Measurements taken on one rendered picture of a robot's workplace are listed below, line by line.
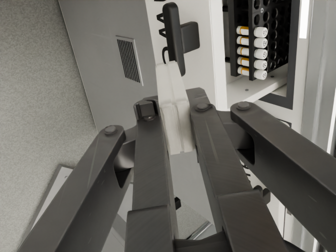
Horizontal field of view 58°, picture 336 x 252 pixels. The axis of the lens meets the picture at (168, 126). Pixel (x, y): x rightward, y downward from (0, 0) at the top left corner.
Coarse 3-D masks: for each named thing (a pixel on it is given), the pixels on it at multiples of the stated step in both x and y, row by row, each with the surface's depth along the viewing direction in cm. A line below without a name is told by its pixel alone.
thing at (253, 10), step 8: (248, 0) 37; (256, 0) 37; (248, 8) 37; (256, 8) 37; (248, 16) 38; (256, 16) 38; (248, 24) 38; (256, 24) 38; (248, 32) 39; (248, 40) 39; (248, 48) 40; (256, 48) 40
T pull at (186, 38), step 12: (168, 12) 28; (168, 24) 29; (180, 24) 30; (192, 24) 30; (168, 36) 30; (180, 36) 30; (192, 36) 31; (168, 48) 31; (180, 48) 30; (192, 48) 31; (180, 60) 31; (180, 72) 31
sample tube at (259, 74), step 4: (240, 68) 43; (244, 68) 42; (248, 68) 42; (240, 72) 43; (244, 72) 42; (248, 72) 42; (256, 72) 41; (260, 72) 40; (264, 72) 40; (256, 76) 41; (260, 76) 40; (264, 76) 41
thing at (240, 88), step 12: (228, 36) 45; (228, 48) 46; (228, 72) 47; (276, 72) 49; (228, 84) 48; (240, 84) 47; (252, 84) 47; (264, 84) 46; (276, 84) 46; (228, 96) 44; (240, 96) 44; (252, 96) 43; (228, 108) 41
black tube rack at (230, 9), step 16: (240, 0) 39; (272, 0) 43; (288, 0) 41; (240, 16) 40; (272, 16) 40; (288, 16) 43; (272, 32) 42; (288, 32) 43; (272, 48) 42; (288, 48) 45; (240, 64) 43; (272, 64) 44
